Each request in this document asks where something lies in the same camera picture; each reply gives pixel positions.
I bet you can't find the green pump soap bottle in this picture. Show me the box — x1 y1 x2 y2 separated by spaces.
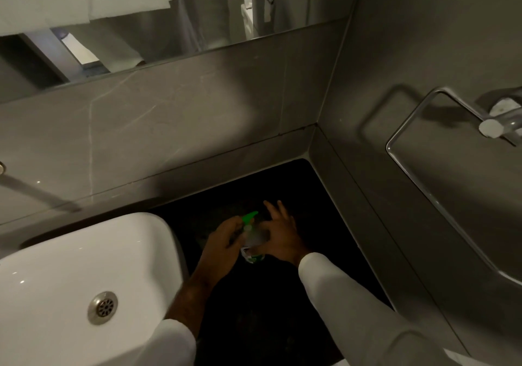
239 210 271 264

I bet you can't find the wall mirror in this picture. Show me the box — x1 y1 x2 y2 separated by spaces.
0 0 365 105

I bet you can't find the person's right forearm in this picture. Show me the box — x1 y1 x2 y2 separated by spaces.
298 252 455 366

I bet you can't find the white ceramic sink basin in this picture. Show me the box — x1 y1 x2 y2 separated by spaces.
0 212 189 366

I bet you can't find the person's right hand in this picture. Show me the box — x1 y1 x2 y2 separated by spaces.
256 200 313 267

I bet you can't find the metal sink drain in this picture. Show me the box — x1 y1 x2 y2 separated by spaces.
87 291 119 326

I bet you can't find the chrome towel ring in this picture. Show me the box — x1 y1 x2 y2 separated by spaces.
385 86 522 287

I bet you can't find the person's left hand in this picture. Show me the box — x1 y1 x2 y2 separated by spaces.
198 217 248 285

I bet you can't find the person's left forearm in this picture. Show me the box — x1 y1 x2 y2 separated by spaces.
132 265 229 366

